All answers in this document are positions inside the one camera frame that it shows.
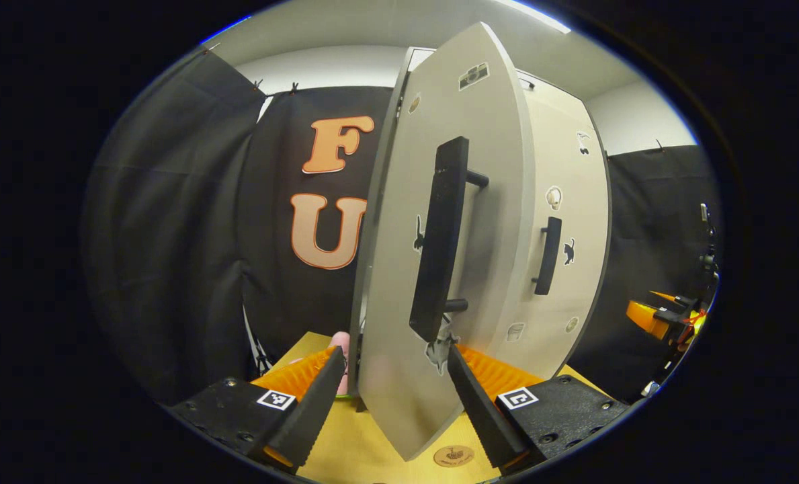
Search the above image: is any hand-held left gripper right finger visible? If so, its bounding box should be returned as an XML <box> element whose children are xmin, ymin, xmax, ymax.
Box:
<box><xmin>447</xmin><ymin>344</ymin><xmax>632</xmax><ymax>473</ymax></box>

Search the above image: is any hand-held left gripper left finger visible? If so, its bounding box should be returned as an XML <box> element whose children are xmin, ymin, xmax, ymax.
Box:
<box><xmin>169</xmin><ymin>346</ymin><xmax>348</xmax><ymax>473</ymax></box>

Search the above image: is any white cabinet door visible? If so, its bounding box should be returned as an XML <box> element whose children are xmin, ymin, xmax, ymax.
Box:
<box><xmin>505</xmin><ymin>70</ymin><xmax>613</xmax><ymax>381</ymax></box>
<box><xmin>357</xmin><ymin>21</ymin><xmax>538</xmax><ymax>462</ymax></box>

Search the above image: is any round cork coaster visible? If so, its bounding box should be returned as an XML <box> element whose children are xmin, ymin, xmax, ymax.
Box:
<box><xmin>433</xmin><ymin>444</ymin><xmax>476</xmax><ymax>469</ymax></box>

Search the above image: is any pink plush toy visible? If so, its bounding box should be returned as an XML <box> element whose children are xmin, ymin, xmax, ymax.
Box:
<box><xmin>328</xmin><ymin>330</ymin><xmax>353</xmax><ymax>399</ymax></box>

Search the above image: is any black tripod stand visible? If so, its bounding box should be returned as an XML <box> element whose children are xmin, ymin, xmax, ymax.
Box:
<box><xmin>700</xmin><ymin>201</ymin><xmax>720</xmax><ymax>298</ymax></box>

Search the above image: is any black backdrop cloth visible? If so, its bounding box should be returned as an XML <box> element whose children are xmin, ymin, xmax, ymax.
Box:
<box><xmin>573</xmin><ymin>144</ymin><xmax>720</xmax><ymax>405</ymax></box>
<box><xmin>82</xmin><ymin>50</ymin><xmax>401</xmax><ymax>405</ymax></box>

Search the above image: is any metal backdrop stand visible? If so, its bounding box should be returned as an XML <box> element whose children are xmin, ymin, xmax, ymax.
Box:
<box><xmin>241</xmin><ymin>305</ymin><xmax>274</xmax><ymax>375</ymax></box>

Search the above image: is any black door handle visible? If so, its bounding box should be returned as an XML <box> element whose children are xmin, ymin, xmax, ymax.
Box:
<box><xmin>532</xmin><ymin>216</ymin><xmax>564</xmax><ymax>297</ymax></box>
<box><xmin>409</xmin><ymin>136</ymin><xmax>491</xmax><ymax>344</ymax></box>

